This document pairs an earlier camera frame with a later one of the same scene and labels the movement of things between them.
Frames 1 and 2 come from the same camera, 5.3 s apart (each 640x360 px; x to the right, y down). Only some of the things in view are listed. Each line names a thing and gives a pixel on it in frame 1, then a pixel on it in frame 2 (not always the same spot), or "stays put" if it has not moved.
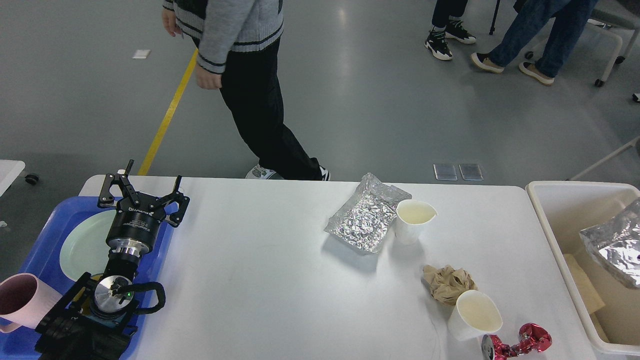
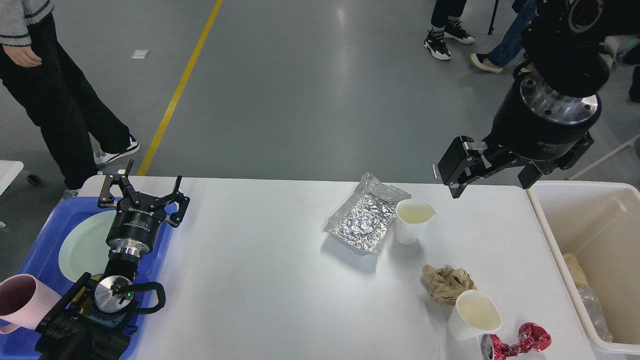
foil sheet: [616, 244] → [593, 308]
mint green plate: [84, 249] stays put
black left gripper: [133, 229] stays put
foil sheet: [364, 220] stays put
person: [239, 50] → [68, 111]
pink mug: [25, 300] stays put
